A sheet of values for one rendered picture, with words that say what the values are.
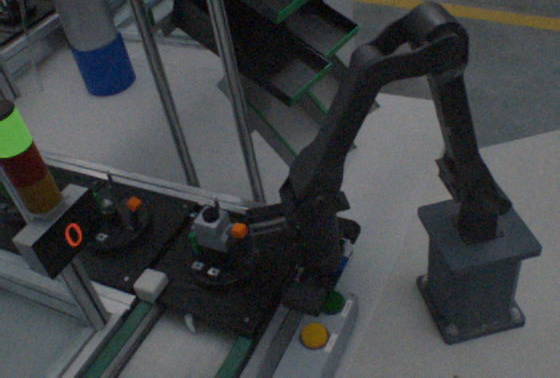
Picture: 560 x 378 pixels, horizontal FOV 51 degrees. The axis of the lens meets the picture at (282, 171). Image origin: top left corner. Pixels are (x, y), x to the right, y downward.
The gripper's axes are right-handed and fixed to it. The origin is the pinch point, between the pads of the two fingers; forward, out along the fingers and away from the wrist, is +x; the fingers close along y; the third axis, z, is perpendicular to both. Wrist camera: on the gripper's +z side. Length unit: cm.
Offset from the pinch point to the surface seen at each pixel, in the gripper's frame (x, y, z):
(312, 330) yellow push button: 4.3, 6.4, 0.0
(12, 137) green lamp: -37, 18, 31
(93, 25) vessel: -7, -58, 95
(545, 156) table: 15, -61, -28
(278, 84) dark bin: -19.5, -25.2, 17.9
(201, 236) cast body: -3.6, 0.4, 22.8
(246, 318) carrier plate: 4.5, 8.0, 11.2
